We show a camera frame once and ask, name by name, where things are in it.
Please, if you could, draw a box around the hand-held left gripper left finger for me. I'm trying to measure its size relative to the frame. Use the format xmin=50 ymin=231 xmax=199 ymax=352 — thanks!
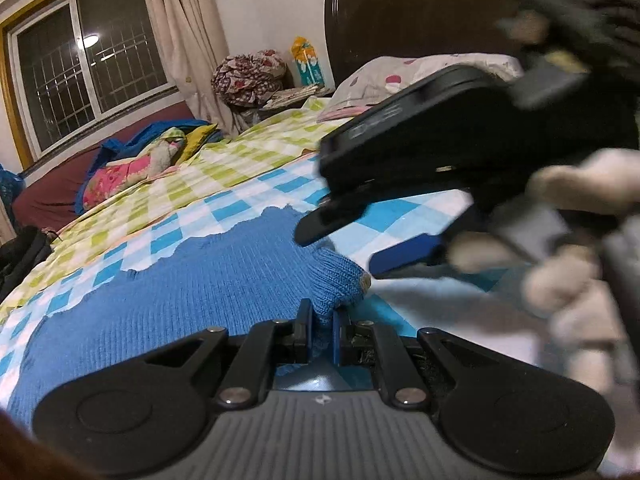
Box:
xmin=145 ymin=298 xmax=317 ymax=410

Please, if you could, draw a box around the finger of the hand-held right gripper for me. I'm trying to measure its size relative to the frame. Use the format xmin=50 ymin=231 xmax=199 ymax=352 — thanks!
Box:
xmin=369 ymin=204 xmax=493 ymax=281
xmin=293 ymin=194 xmax=383 ymax=247

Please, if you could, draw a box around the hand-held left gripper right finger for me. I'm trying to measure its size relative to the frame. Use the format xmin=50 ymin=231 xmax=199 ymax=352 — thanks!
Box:
xmin=332 ymin=310 xmax=502 ymax=410

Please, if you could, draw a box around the blue knitted sweater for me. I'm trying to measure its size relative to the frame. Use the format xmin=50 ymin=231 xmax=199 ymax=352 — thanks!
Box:
xmin=7 ymin=205 xmax=372 ymax=417

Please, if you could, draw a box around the pile of colourful clothes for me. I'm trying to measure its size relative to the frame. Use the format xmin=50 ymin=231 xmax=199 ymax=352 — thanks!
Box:
xmin=74 ymin=118 xmax=219 ymax=212

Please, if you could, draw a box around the person's right hand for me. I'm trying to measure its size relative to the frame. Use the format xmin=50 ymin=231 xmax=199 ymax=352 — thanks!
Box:
xmin=447 ymin=147 xmax=640 ymax=397

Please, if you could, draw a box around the blue checked bed sheet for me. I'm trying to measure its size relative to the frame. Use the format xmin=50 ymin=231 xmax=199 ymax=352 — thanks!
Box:
xmin=0 ymin=150 xmax=483 ymax=406

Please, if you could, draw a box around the white printed pillow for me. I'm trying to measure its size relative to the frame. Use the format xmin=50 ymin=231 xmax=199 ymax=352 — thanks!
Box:
xmin=330 ymin=52 xmax=526 ymax=112

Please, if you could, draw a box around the pink pillow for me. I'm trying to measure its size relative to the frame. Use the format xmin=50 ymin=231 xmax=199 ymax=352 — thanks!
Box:
xmin=316 ymin=102 xmax=382 ymax=124

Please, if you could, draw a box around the green checked sheet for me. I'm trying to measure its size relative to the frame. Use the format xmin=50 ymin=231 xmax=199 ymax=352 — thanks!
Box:
xmin=0 ymin=95 xmax=362 ymax=313

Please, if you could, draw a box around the dark wooden headboard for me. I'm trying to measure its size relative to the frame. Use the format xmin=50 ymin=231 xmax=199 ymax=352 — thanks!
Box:
xmin=323 ymin=0 xmax=532 ymax=95

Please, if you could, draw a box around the stack of papers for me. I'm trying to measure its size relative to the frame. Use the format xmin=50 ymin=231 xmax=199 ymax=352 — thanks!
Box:
xmin=261 ymin=84 xmax=334 ymax=112

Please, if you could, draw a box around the yellow green cloth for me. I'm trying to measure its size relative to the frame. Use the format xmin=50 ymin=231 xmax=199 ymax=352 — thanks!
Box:
xmin=169 ymin=124 xmax=222 ymax=164

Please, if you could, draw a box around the yellow and blue package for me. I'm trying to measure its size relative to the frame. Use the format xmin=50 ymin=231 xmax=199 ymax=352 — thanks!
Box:
xmin=291 ymin=35 xmax=326 ymax=89

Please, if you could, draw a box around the floral cloth bundle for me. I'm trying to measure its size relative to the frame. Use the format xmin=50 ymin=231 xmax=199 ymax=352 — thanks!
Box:
xmin=210 ymin=49 xmax=289 ymax=109

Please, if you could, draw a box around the grey cloth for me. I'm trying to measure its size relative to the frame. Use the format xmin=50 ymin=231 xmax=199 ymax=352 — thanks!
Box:
xmin=149 ymin=139 xmax=181 ymax=170

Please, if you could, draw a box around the pink floral quilt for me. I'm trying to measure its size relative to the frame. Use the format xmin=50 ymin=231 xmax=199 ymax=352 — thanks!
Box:
xmin=81 ymin=152 xmax=154 ymax=212

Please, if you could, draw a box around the beige curtain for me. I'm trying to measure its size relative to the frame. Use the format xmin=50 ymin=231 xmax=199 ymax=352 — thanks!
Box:
xmin=136 ymin=0 xmax=247 ymax=137

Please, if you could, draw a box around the maroon couch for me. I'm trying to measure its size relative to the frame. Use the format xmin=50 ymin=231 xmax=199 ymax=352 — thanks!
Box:
xmin=11 ymin=101 xmax=197 ymax=219

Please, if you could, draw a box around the barred window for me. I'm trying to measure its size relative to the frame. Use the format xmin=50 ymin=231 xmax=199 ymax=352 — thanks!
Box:
xmin=0 ymin=0 xmax=182 ymax=162

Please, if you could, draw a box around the black bag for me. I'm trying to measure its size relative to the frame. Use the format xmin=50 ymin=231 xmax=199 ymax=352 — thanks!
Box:
xmin=0 ymin=224 xmax=54 ymax=302

